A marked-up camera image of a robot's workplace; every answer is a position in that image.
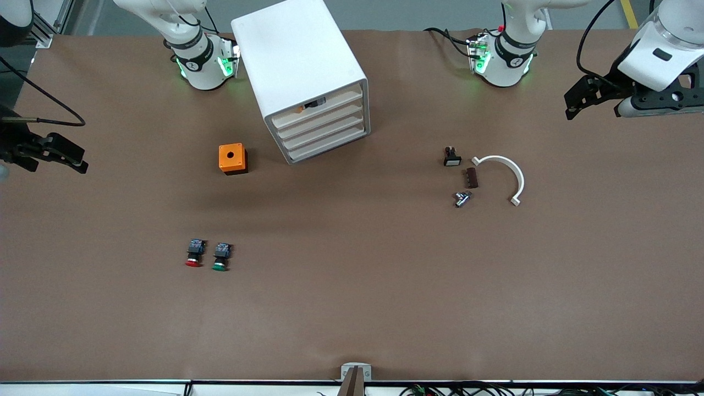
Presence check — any yellow push button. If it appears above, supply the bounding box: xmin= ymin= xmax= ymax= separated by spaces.
xmin=294 ymin=97 xmax=328 ymax=115

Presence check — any red push button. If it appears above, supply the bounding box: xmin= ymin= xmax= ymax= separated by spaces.
xmin=185 ymin=238 xmax=207 ymax=268

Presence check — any orange button box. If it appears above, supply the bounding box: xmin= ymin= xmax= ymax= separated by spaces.
xmin=218 ymin=143 xmax=249 ymax=175

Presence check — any green push button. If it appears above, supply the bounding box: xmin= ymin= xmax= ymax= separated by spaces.
xmin=212 ymin=242 xmax=234 ymax=272

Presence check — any white curved plastic clamp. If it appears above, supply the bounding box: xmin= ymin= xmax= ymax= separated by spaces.
xmin=471 ymin=155 xmax=525 ymax=207

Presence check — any brown angled bar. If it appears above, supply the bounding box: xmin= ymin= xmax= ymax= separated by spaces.
xmin=337 ymin=367 xmax=365 ymax=396

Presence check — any aluminium frame post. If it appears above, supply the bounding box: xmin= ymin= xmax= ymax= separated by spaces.
xmin=30 ymin=0 xmax=75 ymax=49

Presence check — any black arm base cable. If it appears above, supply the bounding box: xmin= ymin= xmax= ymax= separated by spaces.
xmin=423 ymin=26 xmax=478 ymax=60

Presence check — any grey table edge bracket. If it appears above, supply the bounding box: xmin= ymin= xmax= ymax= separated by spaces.
xmin=340 ymin=362 xmax=372 ymax=382

